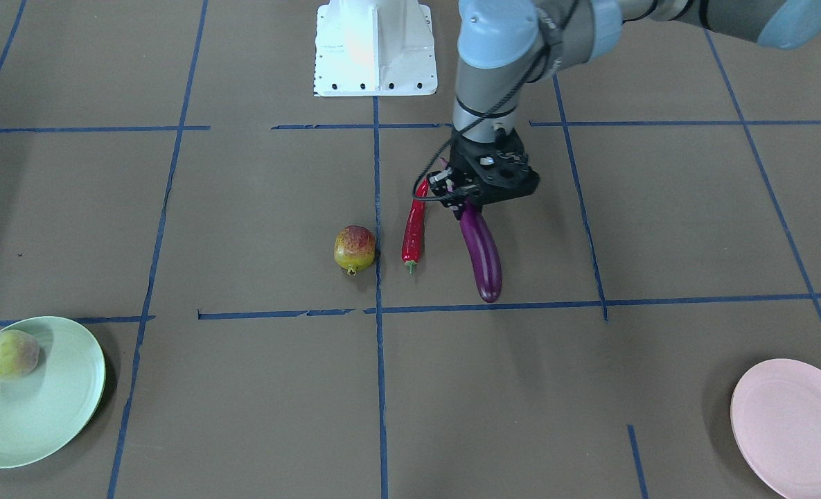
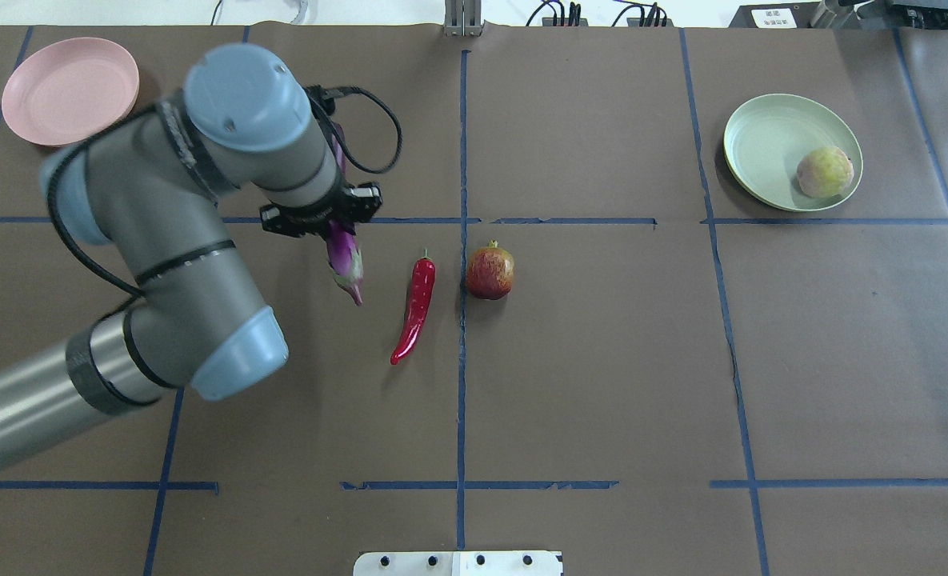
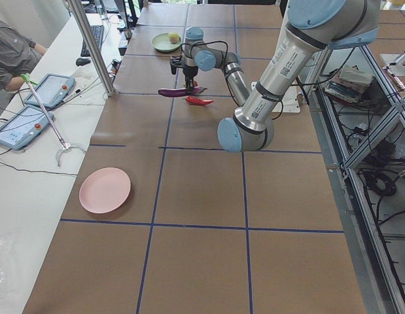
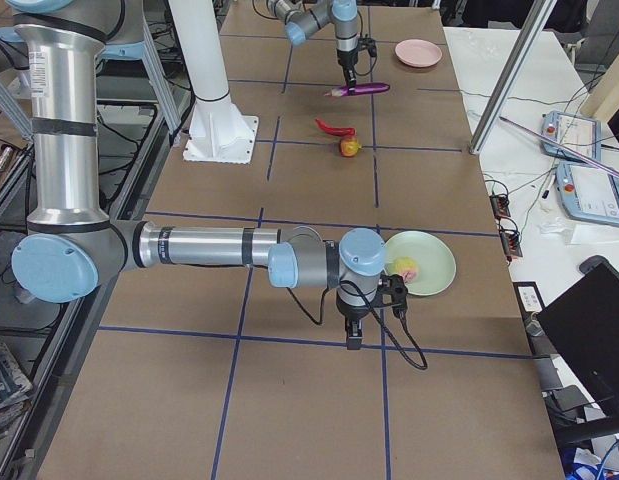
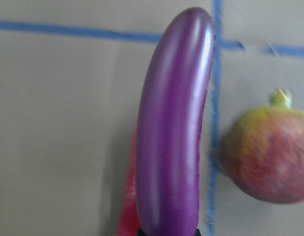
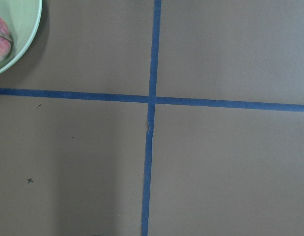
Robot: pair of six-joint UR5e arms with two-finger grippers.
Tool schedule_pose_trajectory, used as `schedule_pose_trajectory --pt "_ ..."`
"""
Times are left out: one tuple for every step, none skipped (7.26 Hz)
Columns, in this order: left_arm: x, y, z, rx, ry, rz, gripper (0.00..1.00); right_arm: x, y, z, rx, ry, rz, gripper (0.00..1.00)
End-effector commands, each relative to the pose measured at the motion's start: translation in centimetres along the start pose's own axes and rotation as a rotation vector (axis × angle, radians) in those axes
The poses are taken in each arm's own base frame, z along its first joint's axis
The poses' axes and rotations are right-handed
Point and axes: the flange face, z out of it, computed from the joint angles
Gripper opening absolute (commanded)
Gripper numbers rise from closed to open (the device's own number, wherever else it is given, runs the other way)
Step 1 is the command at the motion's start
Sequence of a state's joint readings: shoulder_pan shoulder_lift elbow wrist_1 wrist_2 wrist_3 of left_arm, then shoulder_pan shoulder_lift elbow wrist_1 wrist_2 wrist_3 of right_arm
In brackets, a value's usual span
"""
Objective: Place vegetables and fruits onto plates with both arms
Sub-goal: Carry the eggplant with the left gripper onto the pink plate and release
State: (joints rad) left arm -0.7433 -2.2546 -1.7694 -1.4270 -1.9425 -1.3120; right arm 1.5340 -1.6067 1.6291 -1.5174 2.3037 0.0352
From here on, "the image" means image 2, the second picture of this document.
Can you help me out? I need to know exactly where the green pink peach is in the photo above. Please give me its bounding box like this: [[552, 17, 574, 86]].
[[795, 146, 855, 199]]

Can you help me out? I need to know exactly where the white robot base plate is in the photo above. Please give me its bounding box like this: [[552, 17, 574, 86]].
[[352, 550, 565, 575]]

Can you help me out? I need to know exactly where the red yellow pomegranate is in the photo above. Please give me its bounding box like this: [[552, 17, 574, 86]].
[[464, 240, 515, 300]]

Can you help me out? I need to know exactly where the aluminium frame post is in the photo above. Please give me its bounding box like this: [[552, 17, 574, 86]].
[[443, 0, 484, 38]]

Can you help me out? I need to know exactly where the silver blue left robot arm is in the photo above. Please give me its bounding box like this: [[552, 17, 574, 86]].
[[0, 42, 382, 473]]

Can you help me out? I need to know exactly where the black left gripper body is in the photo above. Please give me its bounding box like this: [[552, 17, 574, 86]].
[[259, 182, 383, 239]]

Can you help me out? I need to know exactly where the purple eggplant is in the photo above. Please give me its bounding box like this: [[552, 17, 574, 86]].
[[324, 120, 365, 306]]

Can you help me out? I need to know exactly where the light green plate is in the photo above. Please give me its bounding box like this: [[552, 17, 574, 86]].
[[722, 94, 864, 213]]

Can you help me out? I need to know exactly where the white label card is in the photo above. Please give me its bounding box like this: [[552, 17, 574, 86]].
[[750, 6, 797, 29]]

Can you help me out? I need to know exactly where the pink plate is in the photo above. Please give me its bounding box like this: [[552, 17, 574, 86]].
[[1, 37, 141, 147]]

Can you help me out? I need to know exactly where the red chili pepper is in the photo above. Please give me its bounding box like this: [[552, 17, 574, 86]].
[[390, 250, 437, 366]]

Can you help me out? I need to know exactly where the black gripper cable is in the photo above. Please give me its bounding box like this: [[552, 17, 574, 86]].
[[306, 84, 404, 175]]

